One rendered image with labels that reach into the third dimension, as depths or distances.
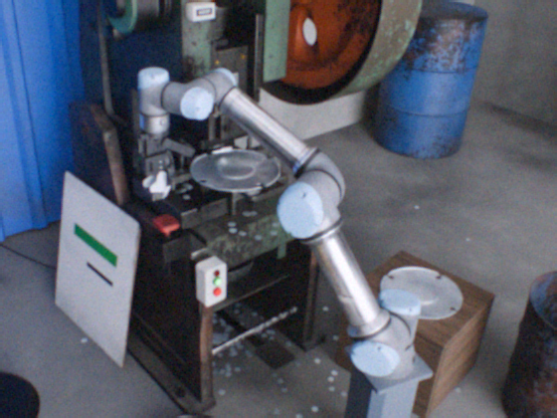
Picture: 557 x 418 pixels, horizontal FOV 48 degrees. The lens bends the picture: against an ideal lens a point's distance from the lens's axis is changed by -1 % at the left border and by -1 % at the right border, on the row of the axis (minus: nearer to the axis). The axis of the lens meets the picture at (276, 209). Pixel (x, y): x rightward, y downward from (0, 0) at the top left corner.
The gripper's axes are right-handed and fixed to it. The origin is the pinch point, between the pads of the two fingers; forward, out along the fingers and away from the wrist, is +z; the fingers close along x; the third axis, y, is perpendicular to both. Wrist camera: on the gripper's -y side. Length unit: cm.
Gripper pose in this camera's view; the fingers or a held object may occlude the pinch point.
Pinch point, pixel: (164, 192)
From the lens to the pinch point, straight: 179.1
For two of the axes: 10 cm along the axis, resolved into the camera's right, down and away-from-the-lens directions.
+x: 6.4, 4.2, -6.4
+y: -7.7, 2.9, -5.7
